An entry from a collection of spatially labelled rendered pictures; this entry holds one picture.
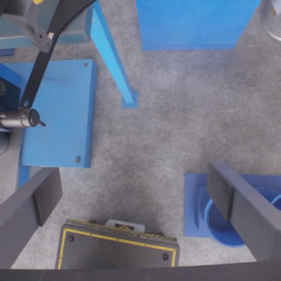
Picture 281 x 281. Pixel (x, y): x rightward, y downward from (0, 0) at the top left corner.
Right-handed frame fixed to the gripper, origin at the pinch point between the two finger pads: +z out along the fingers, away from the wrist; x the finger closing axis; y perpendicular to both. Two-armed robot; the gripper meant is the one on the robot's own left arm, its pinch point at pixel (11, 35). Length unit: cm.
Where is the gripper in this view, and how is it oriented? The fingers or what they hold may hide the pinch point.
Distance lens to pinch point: 47.4
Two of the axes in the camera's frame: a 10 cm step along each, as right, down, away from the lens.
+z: 1.1, 1.4, 9.8
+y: 2.8, -9.5, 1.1
